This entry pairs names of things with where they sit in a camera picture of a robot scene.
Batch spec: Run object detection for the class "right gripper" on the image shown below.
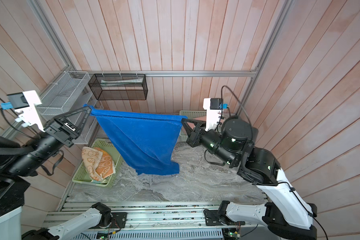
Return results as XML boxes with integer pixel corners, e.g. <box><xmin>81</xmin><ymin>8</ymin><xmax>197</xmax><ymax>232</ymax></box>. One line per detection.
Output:
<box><xmin>183</xmin><ymin>118</ymin><xmax>237</xmax><ymax>169</ymax></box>

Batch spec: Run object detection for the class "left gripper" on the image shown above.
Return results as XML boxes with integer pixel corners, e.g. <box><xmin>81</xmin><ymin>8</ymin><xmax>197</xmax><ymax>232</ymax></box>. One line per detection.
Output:
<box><xmin>8</xmin><ymin>104</ymin><xmax>95</xmax><ymax>174</ymax></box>

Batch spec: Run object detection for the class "mint green plastic basket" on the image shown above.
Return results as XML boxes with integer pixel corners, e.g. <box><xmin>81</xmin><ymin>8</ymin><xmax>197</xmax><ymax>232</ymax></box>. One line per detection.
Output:
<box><xmin>178</xmin><ymin>109</ymin><xmax>229</xmax><ymax>142</ymax></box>

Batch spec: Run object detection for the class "blue towel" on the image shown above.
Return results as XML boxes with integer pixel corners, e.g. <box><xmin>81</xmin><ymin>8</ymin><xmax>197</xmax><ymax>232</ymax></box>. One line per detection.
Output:
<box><xmin>91</xmin><ymin>108</ymin><xmax>184</xmax><ymax>176</ymax></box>

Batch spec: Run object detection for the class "yellow-green plastic basket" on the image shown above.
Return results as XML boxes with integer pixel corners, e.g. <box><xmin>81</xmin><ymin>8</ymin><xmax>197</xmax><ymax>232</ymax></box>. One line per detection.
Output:
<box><xmin>72</xmin><ymin>139</ymin><xmax>124</xmax><ymax>188</ymax></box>

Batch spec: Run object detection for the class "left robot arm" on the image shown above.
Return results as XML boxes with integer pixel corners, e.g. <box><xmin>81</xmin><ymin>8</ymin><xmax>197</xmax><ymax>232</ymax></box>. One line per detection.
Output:
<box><xmin>0</xmin><ymin>106</ymin><xmax>113</xmax><ymax>240</ymax></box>

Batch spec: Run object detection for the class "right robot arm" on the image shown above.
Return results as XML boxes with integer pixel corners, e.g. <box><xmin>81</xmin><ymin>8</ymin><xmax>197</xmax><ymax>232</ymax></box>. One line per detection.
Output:
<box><xmin>181</xmin><ymin>116</ymin><xmax>317</xmax><ymax>240</ymax></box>

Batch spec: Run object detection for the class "orange patterned cream towel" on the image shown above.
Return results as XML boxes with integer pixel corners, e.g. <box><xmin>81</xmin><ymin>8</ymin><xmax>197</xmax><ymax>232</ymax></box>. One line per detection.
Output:
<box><xmin>82</xmin><ymin>147</ymin><xmax>116</xmax><ymax>183</ymax></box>

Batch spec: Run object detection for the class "white wire mesh shelf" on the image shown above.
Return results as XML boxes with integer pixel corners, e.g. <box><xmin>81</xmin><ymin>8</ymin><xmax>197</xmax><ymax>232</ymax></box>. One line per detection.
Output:
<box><xmin>34</xmin><ymin>71</ymin><xmax>105</xmax><ymax>145</ymax></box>

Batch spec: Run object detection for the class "black mesh wall basket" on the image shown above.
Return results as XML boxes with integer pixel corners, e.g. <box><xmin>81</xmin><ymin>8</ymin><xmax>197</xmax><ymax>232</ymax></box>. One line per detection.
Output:
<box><xmin>89</xmin><ymin>73</ymin><xmax>148</xmax><ymax>101</ymax></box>

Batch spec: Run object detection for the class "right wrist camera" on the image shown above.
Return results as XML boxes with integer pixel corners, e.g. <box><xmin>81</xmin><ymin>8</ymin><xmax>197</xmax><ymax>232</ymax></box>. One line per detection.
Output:
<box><xmin>203</xmin><ymin>98</ymin><xmax>228</xmax><ymax>132</ymax></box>

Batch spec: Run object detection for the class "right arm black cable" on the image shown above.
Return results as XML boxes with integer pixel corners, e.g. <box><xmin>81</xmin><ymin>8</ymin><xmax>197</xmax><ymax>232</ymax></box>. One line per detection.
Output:
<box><xmin>220</xmin><ymin>85</ymin><xmax>254</xmax><ymax>136</ymax></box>

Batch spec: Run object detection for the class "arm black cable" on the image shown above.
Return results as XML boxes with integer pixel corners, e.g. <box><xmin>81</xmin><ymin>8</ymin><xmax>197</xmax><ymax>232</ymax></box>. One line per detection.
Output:
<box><xmin>220</xmin><ymin>85</ymin><xmax>254</xmax><ymax>136</ymax></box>
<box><xmin>0</xmin><ymin>88</ymin><xmax>37</xmax><ymax>140</ymax></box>

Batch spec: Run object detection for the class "horizontal aluminium wall rail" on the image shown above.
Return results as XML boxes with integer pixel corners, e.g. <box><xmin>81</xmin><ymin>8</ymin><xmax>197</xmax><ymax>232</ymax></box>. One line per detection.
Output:
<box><xmin>72</xmin><ymin>70</ymin><xmax>257</xmax><ymax>78</ymax></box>

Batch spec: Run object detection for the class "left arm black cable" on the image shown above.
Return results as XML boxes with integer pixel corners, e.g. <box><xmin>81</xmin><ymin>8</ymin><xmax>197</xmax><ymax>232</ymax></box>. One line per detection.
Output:
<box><xmin>0</xmin><ymin>88</ymin><xmax>37</xmax><ymax>140</ymax></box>

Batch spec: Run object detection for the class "left aluminium wall rail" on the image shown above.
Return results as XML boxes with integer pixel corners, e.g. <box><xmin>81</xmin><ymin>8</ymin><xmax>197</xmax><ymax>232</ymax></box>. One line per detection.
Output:
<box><xmin>0</xmin><ymin>67</ymin><xmax>71</xmax><ymax>167</ymax></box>

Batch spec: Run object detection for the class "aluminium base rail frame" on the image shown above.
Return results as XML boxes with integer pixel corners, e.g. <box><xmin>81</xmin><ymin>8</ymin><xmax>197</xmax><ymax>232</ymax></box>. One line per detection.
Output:
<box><xmin>38</xmin><ymin>200</ymin><xmax>295</xmax><ymax>240</ymax></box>

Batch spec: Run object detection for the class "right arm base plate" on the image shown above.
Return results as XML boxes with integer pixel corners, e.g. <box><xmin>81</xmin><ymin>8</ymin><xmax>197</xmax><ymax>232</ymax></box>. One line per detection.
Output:
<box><xmin>203</xmin><ymin>209</ymin><xmax>246</xmax><ymax>227</ymax></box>

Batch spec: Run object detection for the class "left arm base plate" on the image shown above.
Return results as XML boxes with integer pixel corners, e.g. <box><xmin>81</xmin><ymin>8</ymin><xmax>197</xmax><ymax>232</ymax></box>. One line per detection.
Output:
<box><xmin>91</xmin><ymin>212</ymin><xmax>128</xmax><ymax>229</ymax></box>

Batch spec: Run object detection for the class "right aluminium corner rail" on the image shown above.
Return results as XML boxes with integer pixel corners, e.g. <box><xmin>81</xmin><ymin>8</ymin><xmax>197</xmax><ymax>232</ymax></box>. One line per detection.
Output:
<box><xmin>230</xmin><ymin>1</ymin><xmax>294</xmax><ymax>115</ymax></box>

